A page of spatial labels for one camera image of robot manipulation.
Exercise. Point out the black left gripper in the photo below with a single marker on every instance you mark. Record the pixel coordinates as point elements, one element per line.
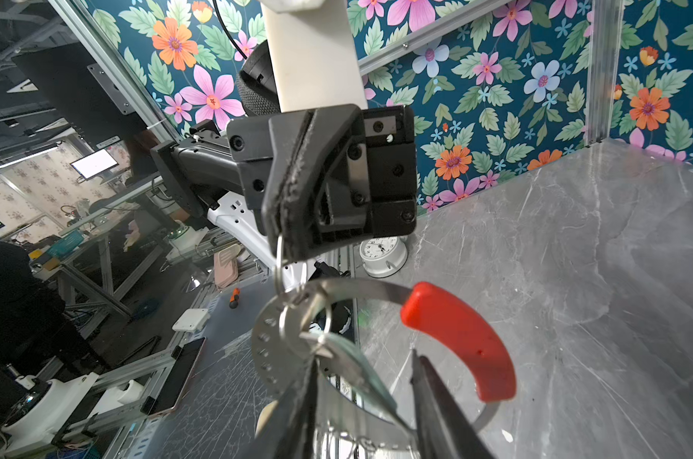
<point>317,178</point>

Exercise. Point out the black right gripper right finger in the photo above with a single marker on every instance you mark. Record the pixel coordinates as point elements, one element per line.
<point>442,430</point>

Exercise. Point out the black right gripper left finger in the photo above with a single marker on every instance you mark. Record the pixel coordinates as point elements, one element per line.
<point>289,432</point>

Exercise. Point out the bunch of keys yellow tag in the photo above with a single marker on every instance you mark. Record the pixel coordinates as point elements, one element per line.
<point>353,403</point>

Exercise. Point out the large keyring with red grip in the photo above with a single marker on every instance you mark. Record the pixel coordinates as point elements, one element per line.
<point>453,330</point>

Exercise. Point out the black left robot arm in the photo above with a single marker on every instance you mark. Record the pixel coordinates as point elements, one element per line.
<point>200,171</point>

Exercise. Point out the white analog clock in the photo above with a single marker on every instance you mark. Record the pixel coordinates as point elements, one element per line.
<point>383,257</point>

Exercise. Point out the beige pad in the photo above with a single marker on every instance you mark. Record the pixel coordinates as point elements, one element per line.
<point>226,266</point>

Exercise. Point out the smartphone on bench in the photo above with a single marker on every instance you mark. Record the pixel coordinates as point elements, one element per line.
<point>185,358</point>

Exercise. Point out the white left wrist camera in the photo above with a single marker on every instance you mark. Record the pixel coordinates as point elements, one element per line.
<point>313,54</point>

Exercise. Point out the orange handled tool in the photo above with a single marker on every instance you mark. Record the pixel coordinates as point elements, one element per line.
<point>234,299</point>

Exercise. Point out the aluminium frame bar left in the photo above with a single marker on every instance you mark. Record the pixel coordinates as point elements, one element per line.
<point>412,41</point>

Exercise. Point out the aluminium frame front post left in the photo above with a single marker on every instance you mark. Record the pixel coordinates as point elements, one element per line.
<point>102,49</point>

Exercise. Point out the aluminium frame corner post left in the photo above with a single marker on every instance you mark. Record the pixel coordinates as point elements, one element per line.
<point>601,81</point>

